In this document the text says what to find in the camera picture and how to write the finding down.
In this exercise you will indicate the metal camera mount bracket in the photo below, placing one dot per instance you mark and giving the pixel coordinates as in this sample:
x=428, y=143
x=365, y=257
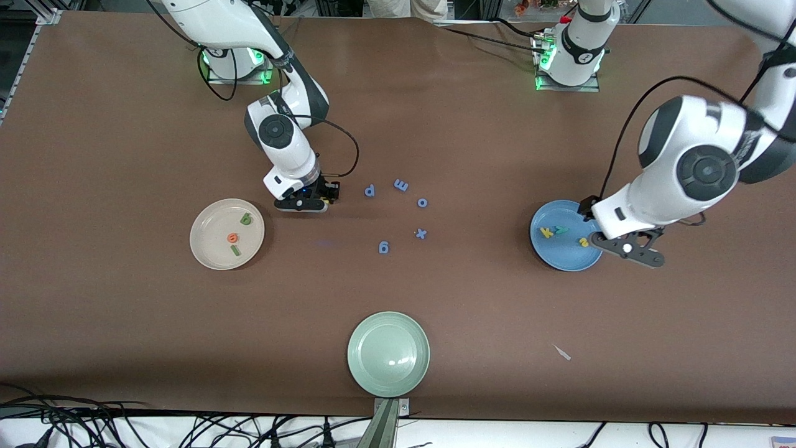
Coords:
x=385, y=423

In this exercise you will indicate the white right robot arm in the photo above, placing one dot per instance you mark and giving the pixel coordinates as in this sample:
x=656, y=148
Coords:
x=217, y=25

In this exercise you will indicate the person in beige trousers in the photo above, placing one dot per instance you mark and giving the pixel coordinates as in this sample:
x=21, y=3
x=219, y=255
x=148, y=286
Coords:
x=404, y=7

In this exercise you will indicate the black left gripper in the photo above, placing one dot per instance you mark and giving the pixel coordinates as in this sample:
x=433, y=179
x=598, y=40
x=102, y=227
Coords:
x=586, y=207

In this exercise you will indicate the green round plate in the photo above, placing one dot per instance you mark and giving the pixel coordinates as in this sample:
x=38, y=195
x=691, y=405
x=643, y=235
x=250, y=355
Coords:
x=388, y=354

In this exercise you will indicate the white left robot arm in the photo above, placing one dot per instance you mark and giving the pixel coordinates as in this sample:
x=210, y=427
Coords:
x=703, y=168

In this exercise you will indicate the aluminium frame profile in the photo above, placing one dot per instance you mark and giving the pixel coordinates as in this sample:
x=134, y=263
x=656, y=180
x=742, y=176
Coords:
x=48, y=17

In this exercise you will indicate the brown table cover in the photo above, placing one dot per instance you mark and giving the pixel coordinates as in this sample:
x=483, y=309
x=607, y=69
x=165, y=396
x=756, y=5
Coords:
x=398, y=124

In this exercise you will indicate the beige round plate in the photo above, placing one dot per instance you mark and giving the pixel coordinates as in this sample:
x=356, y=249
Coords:
x=214, y=249

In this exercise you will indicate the yellow foam letter k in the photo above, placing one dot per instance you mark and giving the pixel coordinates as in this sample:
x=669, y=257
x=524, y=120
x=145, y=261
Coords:
x=546, y=233

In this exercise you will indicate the blue round plate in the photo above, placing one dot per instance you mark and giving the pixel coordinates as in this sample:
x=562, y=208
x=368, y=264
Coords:
x=559, y=256

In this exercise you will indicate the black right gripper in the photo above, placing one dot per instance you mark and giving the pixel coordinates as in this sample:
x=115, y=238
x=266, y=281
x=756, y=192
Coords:
x=324, y=188

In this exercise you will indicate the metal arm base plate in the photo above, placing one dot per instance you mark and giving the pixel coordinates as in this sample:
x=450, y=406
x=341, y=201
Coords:
x=236, y=79
x=594, y=87

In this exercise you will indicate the blue foam letter m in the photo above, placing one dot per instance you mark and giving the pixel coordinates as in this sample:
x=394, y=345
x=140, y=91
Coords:
x=401, y=186

